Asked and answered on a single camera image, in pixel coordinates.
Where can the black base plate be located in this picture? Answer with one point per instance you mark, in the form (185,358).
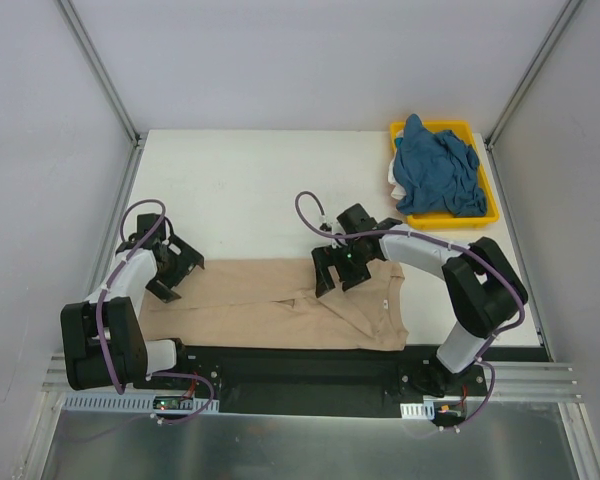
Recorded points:
(336,383)

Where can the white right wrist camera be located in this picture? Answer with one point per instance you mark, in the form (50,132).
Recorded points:
(327,227)

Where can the white cable duct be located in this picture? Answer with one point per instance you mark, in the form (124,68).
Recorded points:
(417,411)
(138,403)

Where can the right aluminium frame post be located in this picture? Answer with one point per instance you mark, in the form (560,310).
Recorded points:
(564,19)

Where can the aluminium frame post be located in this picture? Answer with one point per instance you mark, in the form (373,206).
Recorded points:
(564,19)
(97,67)

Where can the blue t shirt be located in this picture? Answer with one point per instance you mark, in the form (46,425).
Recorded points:
(439,173)

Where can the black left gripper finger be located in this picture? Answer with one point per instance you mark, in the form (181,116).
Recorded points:
(187,258)
(161,291)

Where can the aluminium front rail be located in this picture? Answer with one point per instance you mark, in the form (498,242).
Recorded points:
(549,382)

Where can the left aluminium frame post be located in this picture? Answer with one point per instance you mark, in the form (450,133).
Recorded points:
(97,67)

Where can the right white cable duct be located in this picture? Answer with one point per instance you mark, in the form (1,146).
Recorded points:
(417,411)

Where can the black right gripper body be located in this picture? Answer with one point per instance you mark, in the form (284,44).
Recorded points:
(336,263)

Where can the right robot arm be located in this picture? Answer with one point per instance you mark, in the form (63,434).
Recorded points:
(484,290)

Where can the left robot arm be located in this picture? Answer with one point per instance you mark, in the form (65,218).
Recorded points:
(102,339)

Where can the yellow plastic bin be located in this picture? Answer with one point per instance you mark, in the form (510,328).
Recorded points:
(443,220)

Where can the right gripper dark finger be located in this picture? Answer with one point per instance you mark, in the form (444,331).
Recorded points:
(323,258)
(353,277)

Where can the beige t shirt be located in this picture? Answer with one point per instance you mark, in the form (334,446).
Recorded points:
(271,303)

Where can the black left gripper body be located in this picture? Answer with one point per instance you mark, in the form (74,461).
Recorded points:
(178,267)

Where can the white cloth in bin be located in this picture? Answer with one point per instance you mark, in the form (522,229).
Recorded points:
(398,192)

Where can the left white cable duct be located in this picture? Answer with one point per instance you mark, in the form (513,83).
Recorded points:
(138,403)

